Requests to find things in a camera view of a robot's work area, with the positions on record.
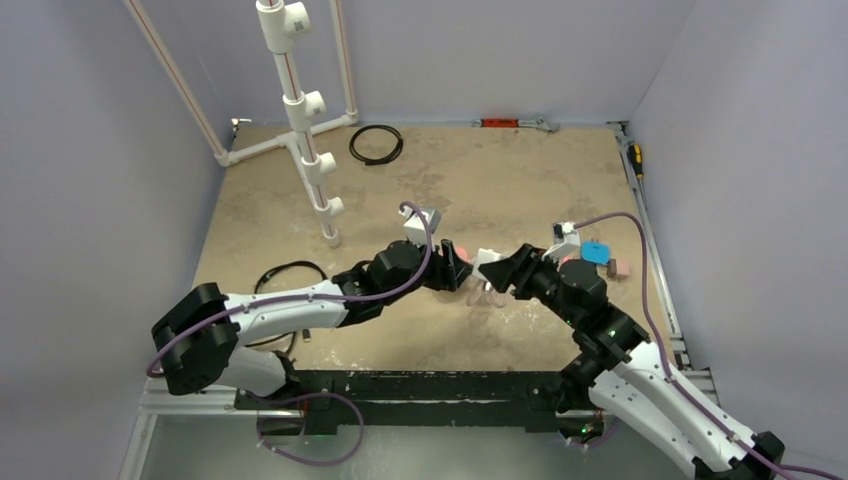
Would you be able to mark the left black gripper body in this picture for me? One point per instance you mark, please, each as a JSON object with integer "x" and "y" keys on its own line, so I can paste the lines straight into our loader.
{"x": 439, "y": 276}

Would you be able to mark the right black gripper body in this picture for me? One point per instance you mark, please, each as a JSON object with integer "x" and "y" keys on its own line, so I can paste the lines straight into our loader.
{"x": 525, "y": 266}

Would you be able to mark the blue plug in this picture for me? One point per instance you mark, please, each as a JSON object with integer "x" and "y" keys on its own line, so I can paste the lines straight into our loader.
{"x": 595, "y": 252}

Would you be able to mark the small pink brown plug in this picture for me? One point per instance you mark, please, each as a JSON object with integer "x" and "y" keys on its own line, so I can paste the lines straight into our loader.
{"x": 618, "y": 269}

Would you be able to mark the white cube socket adapter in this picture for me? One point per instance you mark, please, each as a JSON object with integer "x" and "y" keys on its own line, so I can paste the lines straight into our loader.
{"x": 485, "y": 256}

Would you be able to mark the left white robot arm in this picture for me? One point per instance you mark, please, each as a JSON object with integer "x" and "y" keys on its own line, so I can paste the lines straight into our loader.
{"x": 205, "y": 338}

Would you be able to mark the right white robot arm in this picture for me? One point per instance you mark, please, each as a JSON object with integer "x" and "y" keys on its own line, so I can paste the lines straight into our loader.
{"x": 622, "y": 371}

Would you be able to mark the red adjustable wrench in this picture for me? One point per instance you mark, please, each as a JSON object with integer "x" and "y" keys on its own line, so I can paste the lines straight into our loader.
{"x": 539, "y": 123}

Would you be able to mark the yellow black screwdriver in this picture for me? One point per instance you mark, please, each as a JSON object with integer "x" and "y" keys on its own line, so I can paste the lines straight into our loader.
{"x": 635, "y": 159}

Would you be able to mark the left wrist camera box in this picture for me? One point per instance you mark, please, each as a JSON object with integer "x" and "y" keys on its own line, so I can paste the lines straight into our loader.
{"x": 414, "y": 228}

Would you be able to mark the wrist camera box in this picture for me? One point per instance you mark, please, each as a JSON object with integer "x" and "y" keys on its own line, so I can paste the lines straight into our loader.
{"x": 414, "y": 228}
{"x": 566, "y": 241}

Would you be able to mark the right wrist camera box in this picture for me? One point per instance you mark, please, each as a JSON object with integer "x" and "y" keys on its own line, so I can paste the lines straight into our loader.
{"x": 566, "y": 241}

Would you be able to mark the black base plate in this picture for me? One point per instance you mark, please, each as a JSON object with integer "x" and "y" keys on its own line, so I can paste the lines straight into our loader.
{"x": 324, "y": 400}

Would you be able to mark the aluminium frame rail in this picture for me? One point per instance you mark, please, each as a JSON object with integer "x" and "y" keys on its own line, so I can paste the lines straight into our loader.
{"x": 703, "y": 378}

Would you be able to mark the white PVC pipe frame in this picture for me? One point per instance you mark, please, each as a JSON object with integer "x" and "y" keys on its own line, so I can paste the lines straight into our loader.
{"x": 281, "y": 24}

